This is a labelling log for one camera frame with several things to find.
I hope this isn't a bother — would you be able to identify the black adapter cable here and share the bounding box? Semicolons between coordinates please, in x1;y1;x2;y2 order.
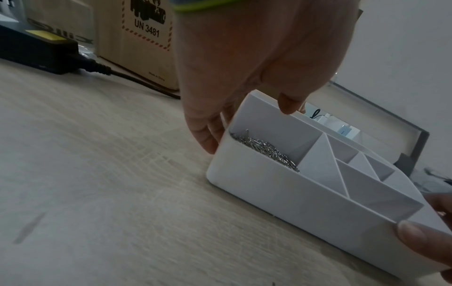
66;54;182;100

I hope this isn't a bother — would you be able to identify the white compartment organizer tray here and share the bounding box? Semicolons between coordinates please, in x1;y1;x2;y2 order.
206;90;452;280

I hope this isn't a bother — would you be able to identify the person's right hand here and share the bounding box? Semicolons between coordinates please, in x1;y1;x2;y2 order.
396;192;452;284

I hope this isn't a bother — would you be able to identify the white power strip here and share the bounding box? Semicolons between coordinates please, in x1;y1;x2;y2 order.
310;108;362;142

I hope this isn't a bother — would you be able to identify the pile of silver paper clips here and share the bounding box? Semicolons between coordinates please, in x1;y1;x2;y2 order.
230;129;301;173

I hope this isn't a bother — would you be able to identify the cardboard box with black print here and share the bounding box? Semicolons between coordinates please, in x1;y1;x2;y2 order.
96;0;181;90

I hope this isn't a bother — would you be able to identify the person's left hand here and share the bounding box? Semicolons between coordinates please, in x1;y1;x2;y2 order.
173;0;362;155

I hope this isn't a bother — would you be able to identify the white desk divider panel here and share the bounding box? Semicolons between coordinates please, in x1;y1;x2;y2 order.
331;0;452;180

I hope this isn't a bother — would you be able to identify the gray metal divider bracket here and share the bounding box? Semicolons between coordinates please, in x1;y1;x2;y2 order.
328;79;431;178

